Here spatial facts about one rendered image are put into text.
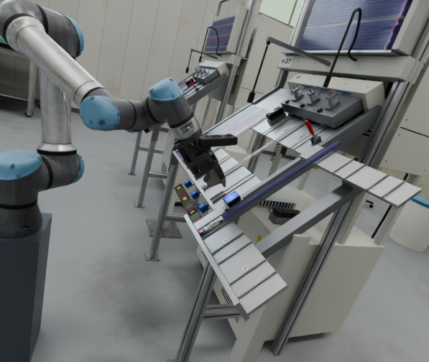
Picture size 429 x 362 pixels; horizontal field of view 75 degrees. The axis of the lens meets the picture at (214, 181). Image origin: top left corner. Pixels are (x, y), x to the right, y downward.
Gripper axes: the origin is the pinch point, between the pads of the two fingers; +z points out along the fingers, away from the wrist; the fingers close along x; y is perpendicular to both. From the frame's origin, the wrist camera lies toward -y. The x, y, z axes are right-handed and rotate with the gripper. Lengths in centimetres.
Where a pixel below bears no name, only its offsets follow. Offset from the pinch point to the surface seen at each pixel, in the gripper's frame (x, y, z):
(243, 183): -10.1, -7.2, 11.4
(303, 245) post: 24.3, -7.3, 15.7
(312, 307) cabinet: -2, -8, 91
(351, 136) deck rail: -1, -49, 14
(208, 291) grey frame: 2.3, 25.4, 34.4
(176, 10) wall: -478, -139, -47
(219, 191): -14.5, 1.5, 11.4
